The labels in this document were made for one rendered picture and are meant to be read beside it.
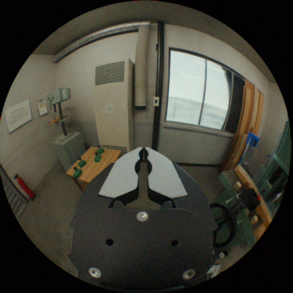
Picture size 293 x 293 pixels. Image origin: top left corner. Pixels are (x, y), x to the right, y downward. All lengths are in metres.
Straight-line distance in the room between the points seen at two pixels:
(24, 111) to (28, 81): 0.60
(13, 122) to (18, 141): 0.38
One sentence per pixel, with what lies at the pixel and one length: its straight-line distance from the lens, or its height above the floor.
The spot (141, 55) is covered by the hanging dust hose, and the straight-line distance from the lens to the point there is 1.42.
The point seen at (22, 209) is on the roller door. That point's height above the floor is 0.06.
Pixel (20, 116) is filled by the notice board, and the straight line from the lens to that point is 2.32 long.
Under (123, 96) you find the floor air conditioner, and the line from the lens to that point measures 1.22.
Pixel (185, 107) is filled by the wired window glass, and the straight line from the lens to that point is 1.61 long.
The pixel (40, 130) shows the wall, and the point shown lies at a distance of 2.46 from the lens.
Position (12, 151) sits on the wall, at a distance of 2.31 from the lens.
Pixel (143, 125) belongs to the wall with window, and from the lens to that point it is 1.54.
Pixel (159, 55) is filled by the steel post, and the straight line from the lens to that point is 1.49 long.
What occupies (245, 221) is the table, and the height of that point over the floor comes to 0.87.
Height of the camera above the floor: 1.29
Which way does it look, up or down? 32 degrees down
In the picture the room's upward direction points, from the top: 2 degrees clockwise
